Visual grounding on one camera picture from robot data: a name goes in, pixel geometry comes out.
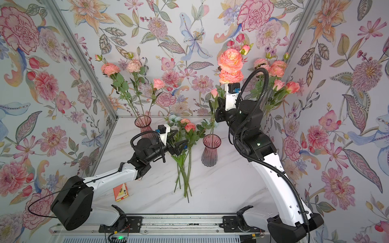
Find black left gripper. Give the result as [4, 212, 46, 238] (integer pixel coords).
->
[144, 132, 187, 164]

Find pink flower stem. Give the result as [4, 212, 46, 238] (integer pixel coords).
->
[282, 82, 300, 102]
[126, 52, 145, 115]
[217, 45, 251, 84]
[265, 52, 289, 79]
[250, 58, 275, 100]
[95, 54, 139, 117]
[262, 80, 287, 116]

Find pink rose stem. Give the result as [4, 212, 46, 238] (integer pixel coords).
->
[149, 79, 165, 114]
[209, 86, 225, 135]

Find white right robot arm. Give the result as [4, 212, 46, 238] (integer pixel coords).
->
[215, 67, 324, 243]

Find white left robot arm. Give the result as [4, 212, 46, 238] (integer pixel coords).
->
[50, 124, 188, 232]

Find pink glass vase back left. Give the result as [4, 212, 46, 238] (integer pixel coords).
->
[134, 115, 152, 133]

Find artificial flower bunch on table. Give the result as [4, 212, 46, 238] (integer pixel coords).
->
[165, 115, 215, 201]

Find orange yellow card box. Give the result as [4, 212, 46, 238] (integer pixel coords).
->
[113, 183, 129, 202]

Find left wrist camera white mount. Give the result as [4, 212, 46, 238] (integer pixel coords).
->
[156, 124, 171, 145]

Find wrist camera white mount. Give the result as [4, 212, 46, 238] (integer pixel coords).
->
[224, 83, 241, 111]
[156, 124, 171, 145]

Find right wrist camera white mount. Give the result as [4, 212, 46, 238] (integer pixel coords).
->
[224, 83, 241, 111]

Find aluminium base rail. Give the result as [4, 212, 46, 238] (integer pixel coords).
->
[49, 214, 276, 243]

